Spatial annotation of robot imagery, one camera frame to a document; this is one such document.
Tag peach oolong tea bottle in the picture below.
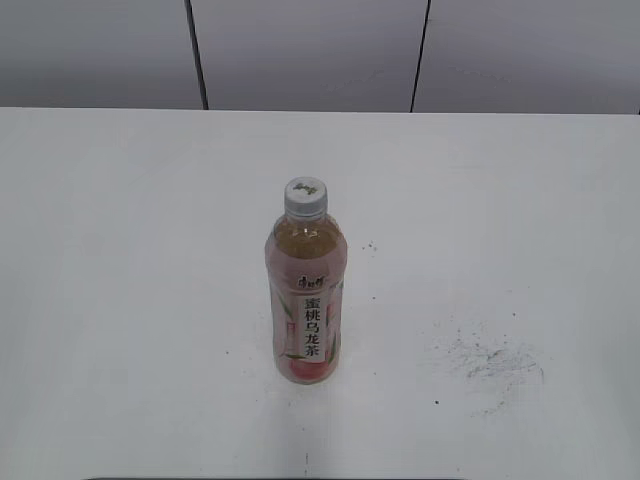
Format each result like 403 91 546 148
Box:
265 214 348 384

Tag white bottle cap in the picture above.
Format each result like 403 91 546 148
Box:
284 177 328 218

